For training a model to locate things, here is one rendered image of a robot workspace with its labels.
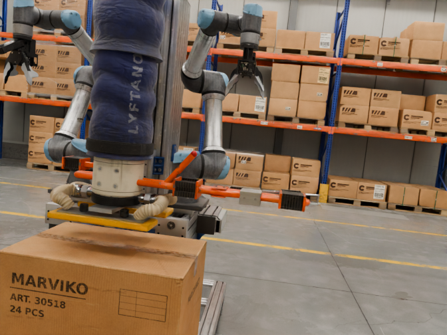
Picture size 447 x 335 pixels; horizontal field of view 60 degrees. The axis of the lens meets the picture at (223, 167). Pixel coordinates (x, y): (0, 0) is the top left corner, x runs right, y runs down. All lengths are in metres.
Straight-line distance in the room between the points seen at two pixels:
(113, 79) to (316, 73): 7.38
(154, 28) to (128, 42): 0.10
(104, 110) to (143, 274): 0.52
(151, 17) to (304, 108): 7.23
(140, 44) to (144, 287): 0.75
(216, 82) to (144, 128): 0.70
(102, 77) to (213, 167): 0.72
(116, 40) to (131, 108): 0.21
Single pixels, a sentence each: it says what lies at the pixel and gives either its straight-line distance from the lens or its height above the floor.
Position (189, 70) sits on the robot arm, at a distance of 1.83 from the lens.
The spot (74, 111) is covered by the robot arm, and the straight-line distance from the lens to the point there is 2.07.
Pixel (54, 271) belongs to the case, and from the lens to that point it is 1.34.
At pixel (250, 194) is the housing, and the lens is 1.26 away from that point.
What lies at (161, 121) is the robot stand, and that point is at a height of 1.39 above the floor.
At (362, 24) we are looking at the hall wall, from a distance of 10.21.
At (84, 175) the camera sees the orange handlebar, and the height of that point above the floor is 1.19.
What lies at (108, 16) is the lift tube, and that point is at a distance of 1.32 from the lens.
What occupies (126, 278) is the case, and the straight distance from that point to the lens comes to 1.25.
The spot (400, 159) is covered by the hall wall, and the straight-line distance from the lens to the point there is 10.19.
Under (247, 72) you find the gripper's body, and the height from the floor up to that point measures 1.61.
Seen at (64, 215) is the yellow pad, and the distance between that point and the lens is 1.34.
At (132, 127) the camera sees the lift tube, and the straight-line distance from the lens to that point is 1.28.
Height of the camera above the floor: 1.40
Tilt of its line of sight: 6 degrees down
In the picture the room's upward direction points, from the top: 6 degrees clockwise
